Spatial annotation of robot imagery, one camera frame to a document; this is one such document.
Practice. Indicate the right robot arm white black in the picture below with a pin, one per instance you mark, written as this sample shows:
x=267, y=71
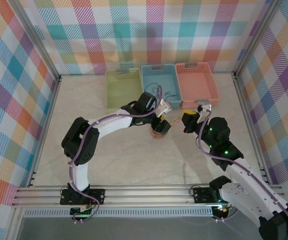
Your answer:
x=241, y=197

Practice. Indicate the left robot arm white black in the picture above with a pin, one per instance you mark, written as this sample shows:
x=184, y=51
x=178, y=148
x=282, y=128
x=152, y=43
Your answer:
x=109, y=122

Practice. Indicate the green plastic basket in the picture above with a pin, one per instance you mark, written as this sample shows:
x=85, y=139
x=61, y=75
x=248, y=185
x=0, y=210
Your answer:
x=134, y=80

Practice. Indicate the pink plastic basket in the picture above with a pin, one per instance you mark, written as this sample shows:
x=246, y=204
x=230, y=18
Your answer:
x=199, y=85

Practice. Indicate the blue plastic basket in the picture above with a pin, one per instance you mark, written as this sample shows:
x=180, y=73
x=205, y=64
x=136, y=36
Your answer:
x=164, y=77

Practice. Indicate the circuit board with orange part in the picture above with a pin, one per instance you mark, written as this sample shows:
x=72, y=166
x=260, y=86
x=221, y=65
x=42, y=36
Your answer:
x=221, y=210

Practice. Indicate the circuit board with green lights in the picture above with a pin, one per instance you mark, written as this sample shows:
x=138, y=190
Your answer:
x=84, y=212

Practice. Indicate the aluminium side floor rail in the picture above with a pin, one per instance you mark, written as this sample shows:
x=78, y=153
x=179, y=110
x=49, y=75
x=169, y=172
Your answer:
x=245, y=105
x=45, y=125

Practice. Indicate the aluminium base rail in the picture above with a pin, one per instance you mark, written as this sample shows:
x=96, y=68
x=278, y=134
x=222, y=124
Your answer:
x=146, y=197

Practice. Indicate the aluminium frame post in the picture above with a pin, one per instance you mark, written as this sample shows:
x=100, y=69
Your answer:
x=37, y=37
x=256, y=37

